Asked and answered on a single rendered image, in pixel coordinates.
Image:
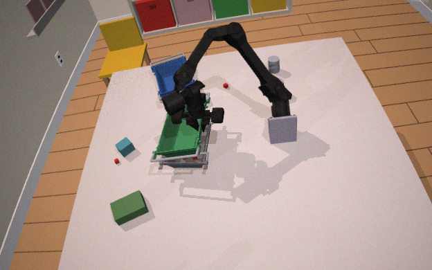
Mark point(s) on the blue plastic tray with grey wire bars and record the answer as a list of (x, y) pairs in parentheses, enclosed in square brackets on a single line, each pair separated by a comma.
[(165, 72)]

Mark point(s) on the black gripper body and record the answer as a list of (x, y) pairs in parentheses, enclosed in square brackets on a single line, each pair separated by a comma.
[(198, 112)]

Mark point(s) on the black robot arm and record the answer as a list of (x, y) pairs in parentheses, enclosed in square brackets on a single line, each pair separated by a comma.
[(234, 35)]

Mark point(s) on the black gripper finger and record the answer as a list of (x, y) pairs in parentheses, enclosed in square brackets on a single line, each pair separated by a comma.
[(195, 124), (204, 123)]

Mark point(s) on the teal block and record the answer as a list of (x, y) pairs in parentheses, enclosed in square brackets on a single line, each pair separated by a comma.
[(125, 147)]

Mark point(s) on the small green block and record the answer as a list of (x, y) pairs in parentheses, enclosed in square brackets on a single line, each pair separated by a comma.
[(128, 208)]

